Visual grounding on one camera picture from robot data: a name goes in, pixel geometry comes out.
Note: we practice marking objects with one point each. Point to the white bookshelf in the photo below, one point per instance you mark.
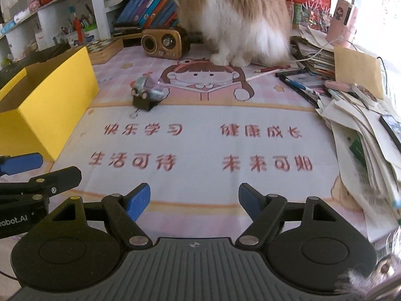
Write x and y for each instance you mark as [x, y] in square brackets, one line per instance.
[97, 6]

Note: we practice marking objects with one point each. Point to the pile of loose papers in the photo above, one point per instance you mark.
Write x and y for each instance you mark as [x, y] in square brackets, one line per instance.
[360, 150]

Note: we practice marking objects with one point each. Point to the pink printed desk mat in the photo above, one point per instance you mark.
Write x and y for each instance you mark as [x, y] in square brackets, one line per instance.
[200, 150]

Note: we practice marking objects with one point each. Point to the brown retro radio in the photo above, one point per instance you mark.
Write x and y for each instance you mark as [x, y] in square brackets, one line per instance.
[163, 44]

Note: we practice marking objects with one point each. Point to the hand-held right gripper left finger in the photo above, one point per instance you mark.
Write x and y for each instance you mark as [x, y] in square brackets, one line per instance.
[139, 199]

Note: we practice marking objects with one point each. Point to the row of colourful books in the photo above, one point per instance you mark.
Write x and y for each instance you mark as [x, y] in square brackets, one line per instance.
[150, 6]

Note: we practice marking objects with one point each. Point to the black electronic keyboard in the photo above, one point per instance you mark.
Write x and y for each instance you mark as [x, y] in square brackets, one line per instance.
[37, 58]

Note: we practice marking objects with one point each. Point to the red pencil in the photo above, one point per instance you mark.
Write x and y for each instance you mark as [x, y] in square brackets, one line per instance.
[272, 68]

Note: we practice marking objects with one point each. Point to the small clear toy car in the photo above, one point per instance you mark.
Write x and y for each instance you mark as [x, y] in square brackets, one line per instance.
[149, 87]

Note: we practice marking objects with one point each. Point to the pink box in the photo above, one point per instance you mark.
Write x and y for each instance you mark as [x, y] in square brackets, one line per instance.
[343, 18]

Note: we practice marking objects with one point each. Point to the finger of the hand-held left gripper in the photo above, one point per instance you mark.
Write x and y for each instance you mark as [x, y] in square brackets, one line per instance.
[62, 178]
[23, 164]

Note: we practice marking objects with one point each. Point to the brown paper envelope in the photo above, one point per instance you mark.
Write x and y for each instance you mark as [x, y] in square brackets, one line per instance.
[358, 69]

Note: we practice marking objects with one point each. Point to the white pen holder canister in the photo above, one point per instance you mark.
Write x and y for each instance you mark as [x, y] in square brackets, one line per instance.
[89, 34]

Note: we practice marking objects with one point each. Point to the grey fluffy trim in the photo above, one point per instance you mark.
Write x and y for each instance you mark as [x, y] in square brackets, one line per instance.
[366, 280]

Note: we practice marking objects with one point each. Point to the blue pen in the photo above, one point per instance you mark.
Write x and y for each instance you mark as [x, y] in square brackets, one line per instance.
[297, 84]

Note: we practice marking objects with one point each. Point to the black pen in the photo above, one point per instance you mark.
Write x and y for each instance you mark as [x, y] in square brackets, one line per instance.
[289, 72]

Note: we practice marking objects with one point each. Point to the stack of notebooks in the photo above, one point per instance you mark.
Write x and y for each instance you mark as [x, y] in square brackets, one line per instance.
[311, 53]

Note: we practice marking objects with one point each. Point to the wooden chessboard box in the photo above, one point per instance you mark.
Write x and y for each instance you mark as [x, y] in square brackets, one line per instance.
[105, 50]

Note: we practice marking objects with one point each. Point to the yellow cardboard box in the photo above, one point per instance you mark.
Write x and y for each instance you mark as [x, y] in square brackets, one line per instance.
[50, 100]

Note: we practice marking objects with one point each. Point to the orange and white cat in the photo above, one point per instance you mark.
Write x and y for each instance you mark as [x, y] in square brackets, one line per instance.
[238, 15]

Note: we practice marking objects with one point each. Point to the white pencil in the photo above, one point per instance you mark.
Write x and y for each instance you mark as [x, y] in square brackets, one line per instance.
[263, 74]

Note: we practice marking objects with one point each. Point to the black binder clip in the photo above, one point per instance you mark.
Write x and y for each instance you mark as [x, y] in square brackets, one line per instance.
[144, 104]

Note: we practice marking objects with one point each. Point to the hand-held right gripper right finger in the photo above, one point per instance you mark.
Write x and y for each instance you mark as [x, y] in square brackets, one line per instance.
[249, 199]

